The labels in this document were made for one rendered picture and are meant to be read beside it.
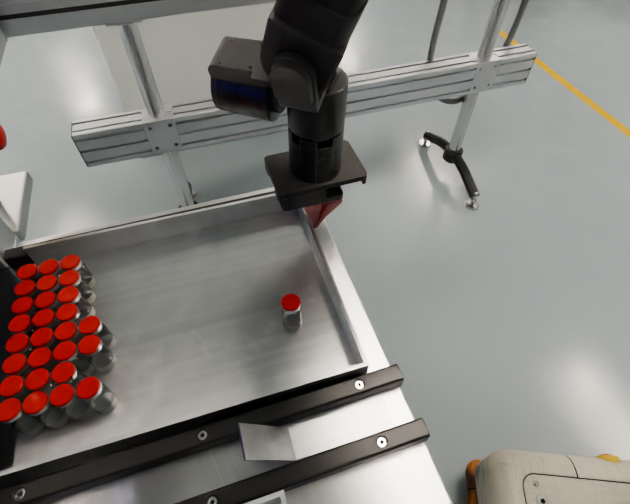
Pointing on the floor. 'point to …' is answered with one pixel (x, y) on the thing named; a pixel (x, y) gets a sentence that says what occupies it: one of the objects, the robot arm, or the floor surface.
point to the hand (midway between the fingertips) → (313, 220)
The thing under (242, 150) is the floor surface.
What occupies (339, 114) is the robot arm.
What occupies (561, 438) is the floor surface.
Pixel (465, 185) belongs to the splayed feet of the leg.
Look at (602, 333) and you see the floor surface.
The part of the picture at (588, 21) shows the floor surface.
